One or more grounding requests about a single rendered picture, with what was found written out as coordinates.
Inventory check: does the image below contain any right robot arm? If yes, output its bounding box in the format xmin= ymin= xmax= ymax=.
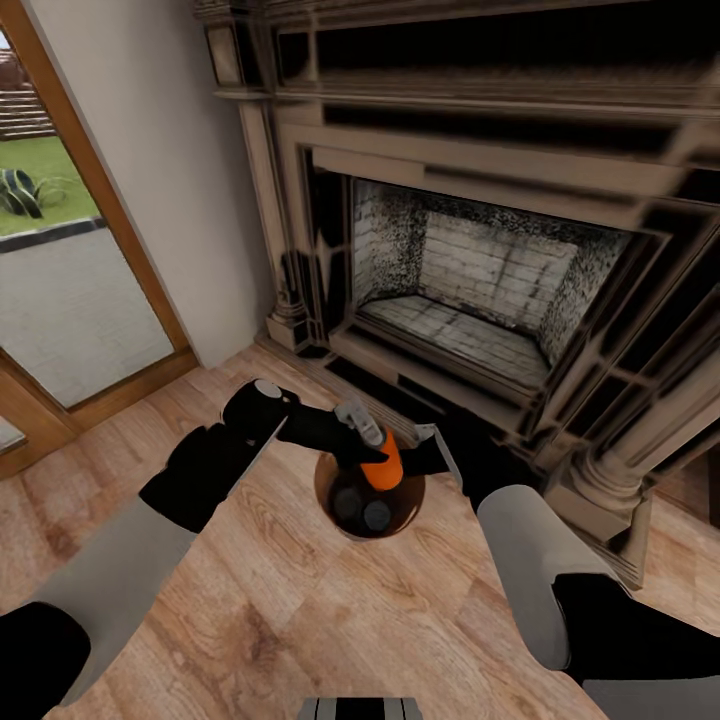
xmin=399 ymin=407 xmax=720 ymax=720

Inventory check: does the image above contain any trash can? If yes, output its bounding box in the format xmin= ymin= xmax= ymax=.
xmin=314 ymin=431 xmax=427 ymax=542

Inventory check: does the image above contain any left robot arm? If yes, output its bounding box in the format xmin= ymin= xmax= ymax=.
xmin=0 ymin=380 xmax=389 ymax=720

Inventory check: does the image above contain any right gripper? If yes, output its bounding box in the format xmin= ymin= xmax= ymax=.
xmin=399 ymin=441 xmax=450 ymax=477

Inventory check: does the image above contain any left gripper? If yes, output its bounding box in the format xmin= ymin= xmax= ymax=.
xmin=304 ymin=409 xmax=389 ymax=471

